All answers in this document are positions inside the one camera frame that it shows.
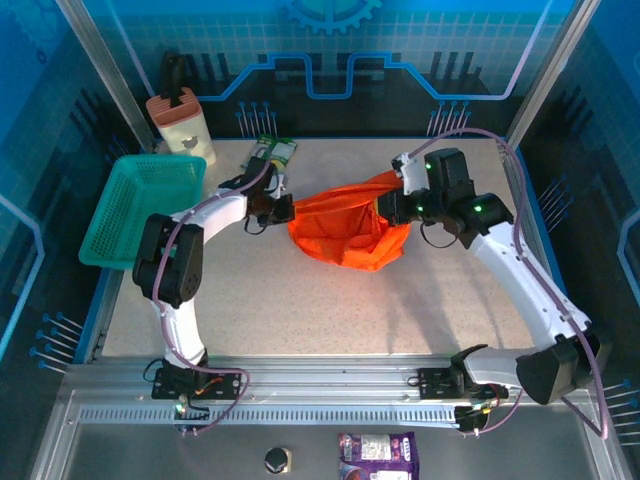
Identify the black knife handle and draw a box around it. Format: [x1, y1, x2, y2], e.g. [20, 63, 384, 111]
[159, 52, 187, 109]

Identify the slotted metal cable duct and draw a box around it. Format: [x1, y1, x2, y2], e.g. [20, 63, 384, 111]
[77, 405, 461, 425]

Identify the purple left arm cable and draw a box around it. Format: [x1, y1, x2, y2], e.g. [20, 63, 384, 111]
[152, 159, 279, 436]

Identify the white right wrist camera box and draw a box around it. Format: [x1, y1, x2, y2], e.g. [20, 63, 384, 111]
[392, 152, 432, 197]

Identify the cream knife holder pink top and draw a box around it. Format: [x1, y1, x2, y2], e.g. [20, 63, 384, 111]
[145, 87, 217, 166]

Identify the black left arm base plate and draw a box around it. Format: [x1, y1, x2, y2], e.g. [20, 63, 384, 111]
[151, 367, 242, 401]

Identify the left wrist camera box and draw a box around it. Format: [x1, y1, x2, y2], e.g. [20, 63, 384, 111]
[263, 169, 290, 200]

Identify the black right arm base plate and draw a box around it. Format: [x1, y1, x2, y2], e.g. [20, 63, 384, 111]
[417, 367, 509, 401]

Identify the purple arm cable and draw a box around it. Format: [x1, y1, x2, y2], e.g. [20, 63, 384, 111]
[152, 159, 279, 436]
[409, 127, 611, 441]

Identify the green snack packet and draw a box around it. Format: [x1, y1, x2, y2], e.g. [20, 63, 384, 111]
[239, 135, 299, 187]

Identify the orange t-shirt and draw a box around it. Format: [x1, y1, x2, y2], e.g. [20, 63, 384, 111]
[287, 168, 412, 273]

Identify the purple snack packet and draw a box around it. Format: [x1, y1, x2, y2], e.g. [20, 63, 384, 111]
[338, 432, 420, 480]

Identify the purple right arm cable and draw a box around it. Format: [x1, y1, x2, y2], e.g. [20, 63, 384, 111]
[409, 127, 611, 441]

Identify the black round knob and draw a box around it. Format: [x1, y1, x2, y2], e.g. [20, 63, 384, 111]
[263, 447, 292, 475]

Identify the aluminium frame post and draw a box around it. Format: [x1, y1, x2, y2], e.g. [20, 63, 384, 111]
[504, 0, 599, 146]
[53, 0, 157, 151]

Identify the aluminium mounting rail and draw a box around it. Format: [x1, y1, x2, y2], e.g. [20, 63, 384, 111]
[59, 353, 599, 401]

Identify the teal plastic mesh basket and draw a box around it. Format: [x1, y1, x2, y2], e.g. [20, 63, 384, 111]
[78, 154, 208, 271]

